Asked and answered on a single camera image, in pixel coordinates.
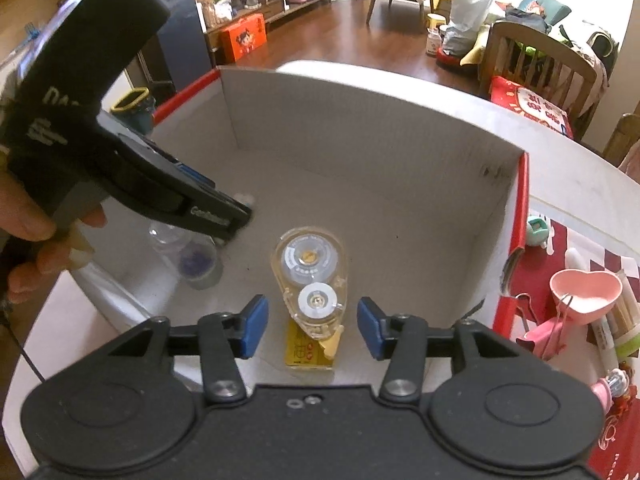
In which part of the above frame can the beige stick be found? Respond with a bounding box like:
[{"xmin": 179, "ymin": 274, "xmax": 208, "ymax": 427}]
[{"xmin": 612, "ymin": 268, "xmax": 640, "ymax": 335}]

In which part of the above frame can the white marker pen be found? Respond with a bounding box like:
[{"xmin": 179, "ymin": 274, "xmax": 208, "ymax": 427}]
[{"xmin": 589, "ymin": 317, "xmax": 622, "ymax": 375}]

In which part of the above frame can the white red cardboard box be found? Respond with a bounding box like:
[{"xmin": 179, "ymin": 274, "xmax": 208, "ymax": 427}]
[{"xmin": 75, "ymin": 62, "xmax": 532, "ymax": 398}]

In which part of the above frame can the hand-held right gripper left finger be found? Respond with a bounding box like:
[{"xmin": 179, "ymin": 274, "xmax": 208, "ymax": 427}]
[{"xmin": 107, "ymin": 294, "xmax": 271, "ymax": 406}]

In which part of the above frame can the teal bin yellow rim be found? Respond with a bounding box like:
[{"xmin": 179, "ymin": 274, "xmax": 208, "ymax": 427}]
[{"xmin": 110, "ymin": 87, "xmax": 157, "ymax": 137}]

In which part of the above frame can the dark blue panel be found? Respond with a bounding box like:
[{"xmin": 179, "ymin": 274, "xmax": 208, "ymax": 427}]
[{"xmin": 134, "ymin": 0, "xmax": 214, "ymax": 100}]

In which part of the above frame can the large white bag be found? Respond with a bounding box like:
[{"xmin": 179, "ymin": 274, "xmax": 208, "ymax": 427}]
[{"xmin": 441, "ymin": 0, "xmax": 494, "ymax": 57}]

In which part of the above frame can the pink heart-shaped bowl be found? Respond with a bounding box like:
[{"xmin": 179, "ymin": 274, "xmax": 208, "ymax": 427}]
[{"xmin": 549, "ymin": 268, "xmax": 624, "ymax": 329}]

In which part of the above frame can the black cable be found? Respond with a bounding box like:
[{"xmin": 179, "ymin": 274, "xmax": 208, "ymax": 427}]
[{"xmin": 0, "ymin": 309, "xmax": 47, "ymax": 382}]

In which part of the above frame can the pink binder clip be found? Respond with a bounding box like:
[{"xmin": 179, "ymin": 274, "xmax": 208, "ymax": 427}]
[{"xmin": 514, "ymin": 291, "xmax": 576, "ymax": 362}]

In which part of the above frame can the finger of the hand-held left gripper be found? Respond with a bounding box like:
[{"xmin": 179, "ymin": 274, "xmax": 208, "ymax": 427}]
[
  {"xmin": 106, "ymin": 151, "xmax": 254, "ymax": 243},
  {"xmin": 99, "ymin": 109, "xmax": 242, "ymax": 202}
]

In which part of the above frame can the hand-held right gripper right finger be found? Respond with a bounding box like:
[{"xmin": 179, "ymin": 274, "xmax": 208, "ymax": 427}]
[{"xmin": 356, "ymin": 296, "xmax": 544, "ymax": 404}]

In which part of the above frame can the red printed cushion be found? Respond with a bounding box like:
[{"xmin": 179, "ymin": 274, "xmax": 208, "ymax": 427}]
[{"xmin": 489, "ymin": 75, "xmax": 574, "ymax": 139}]

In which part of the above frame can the clear plastic cup blue bottom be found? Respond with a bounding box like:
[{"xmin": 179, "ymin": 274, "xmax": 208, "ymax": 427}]
[{"xmin": 146, "ymin": 221, "xmax": 224, "ymax": 292}]

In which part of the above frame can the teal sofa with clothes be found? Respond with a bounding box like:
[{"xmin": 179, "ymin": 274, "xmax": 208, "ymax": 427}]
[{"xmin": 497, "ymin": 0, "xmax": 622, "ymax": 63}]

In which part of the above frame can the teal toy figure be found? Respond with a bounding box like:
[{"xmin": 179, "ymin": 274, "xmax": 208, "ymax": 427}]
[{"xmin": 524, "ymin": 214, "xmax": 552, "ymax": 247}]

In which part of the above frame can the person's left hand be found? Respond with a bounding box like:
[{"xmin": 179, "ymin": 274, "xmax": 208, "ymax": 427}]
[{"xmin": 0, "ymin": 171, "xmax": 109, "ymax": 307}]

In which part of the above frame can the clear correction tape dispenser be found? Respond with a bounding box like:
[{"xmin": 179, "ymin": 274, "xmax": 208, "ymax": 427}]
[{"xmin": 272, "ymin": 226, "xmax": 347, "ymax": 342}]

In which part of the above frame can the wooden chair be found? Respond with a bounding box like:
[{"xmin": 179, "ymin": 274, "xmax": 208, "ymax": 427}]
[
  {"xmin": 601, "ymin": 112, "xmax": 640, "ymax": 167},
  {"xmin": 477, "ymin": 20, "xmax": 599, "ymax": 142}
]

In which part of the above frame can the orange printed box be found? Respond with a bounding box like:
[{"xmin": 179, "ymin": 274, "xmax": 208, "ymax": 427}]
[{"xmin": 219, "ymin": 13, "xmax": 268, "ymax": 66}]

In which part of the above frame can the wooden tv cabinet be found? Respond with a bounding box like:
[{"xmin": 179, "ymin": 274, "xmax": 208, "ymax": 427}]
[{"xmin": 204, "ymin": 0, "xmax": 337, "ymax": 63}]

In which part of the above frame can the red floor cushion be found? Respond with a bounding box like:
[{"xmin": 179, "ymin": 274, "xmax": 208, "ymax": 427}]
[{"xmin": 435, "ymin": 46, "xmax": 479, "ymax": 69}]

